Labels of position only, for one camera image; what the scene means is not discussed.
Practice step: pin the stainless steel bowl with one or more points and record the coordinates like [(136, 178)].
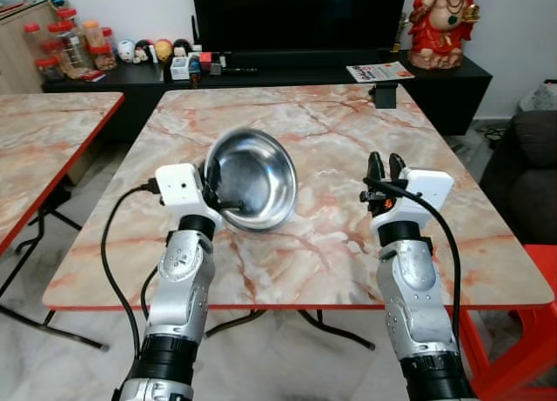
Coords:
[(257, 175)]

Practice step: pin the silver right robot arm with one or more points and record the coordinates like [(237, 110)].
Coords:
[(413, 288)]

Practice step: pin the marble pattern folding table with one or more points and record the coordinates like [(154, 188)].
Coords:
[(331, 244), (43, 140)]

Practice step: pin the small black clamp block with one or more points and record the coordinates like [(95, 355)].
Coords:
[(384, 95)]

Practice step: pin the black TV console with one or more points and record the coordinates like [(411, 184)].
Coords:
[(452, 96)]

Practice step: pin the printed paper leaflet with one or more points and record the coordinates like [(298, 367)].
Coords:
[(380, 71)]

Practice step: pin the thin black pen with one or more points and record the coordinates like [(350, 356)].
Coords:
[(242, 69)]

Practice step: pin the small white box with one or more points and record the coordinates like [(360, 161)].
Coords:
[(180, 68)]

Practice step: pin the small red box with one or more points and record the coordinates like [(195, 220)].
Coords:
[(206, 58)]

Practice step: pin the dark grey sofa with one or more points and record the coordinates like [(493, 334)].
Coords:
[(531, 175)]

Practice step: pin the black-haired doll head figurine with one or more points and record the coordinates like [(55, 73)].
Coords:
[(144, 51), (181, 47)]

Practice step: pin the orange round figurine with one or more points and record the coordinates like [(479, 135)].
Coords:
[(163, 50)]

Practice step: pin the red golden statue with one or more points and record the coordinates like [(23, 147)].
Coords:
[(444, 27)]

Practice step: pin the white round figurine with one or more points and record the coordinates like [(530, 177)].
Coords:
[(126, 50)]

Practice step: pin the white plastic bag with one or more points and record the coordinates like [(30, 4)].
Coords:
[(541, 96)]

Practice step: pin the flat red packet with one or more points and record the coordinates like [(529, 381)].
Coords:
[(94, 76)]

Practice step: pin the small clear jar red lid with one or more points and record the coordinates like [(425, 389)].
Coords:
[(104, 57), (45, 68), (33, 34)]

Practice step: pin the black television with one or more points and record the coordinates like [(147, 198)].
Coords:
[(296, 18)]

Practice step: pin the clear jar orange lid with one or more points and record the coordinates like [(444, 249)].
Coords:
[(93, 36)]

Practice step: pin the tall clear jar red lid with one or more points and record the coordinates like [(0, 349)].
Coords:
[(70, 44)]

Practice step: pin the red plastic stool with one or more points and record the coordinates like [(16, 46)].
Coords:
[(522, 349)]

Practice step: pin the light wooden cabinet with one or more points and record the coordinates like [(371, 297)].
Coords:
[(17, 53)]

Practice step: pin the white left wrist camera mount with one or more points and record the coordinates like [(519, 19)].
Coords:
[(181, 188)]

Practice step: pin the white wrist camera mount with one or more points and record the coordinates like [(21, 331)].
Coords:
[(181, 188), (428, 192)]

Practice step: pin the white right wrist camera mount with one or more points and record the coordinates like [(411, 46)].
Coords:
[(428, 192)]

